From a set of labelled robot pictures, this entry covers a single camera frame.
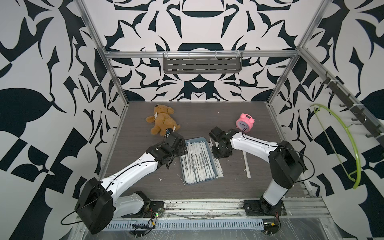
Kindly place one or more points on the grey wall hook rack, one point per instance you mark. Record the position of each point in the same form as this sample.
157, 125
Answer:
362, 115

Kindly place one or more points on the white cable duct strip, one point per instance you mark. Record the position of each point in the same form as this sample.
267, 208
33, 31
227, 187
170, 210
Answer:
184, 224

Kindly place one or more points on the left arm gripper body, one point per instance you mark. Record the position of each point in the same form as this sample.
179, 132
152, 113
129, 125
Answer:
182, 150

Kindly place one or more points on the pink alarm clock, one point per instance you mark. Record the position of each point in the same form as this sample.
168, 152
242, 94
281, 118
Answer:
245, 123

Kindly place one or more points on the grey metal wall shelf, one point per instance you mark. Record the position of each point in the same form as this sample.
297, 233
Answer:
202, 62

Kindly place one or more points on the brown teddy bear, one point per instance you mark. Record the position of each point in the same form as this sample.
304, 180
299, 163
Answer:
162, 120

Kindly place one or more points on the green plastic hanger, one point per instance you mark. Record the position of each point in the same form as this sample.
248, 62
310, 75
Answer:
341, 141

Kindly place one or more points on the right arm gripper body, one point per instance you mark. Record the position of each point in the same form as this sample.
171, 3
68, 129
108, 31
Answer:
218, 151

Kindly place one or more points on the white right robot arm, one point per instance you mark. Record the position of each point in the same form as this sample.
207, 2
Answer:
285, 164

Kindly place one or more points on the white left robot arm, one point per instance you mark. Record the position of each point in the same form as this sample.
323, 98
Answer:
99, 200

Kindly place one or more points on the blue storage box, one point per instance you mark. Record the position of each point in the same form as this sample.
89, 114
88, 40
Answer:
205, 166

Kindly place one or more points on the white paper-wrapped straw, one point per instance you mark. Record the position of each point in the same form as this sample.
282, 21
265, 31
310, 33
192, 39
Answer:
247, 169
190, 170
184, 168

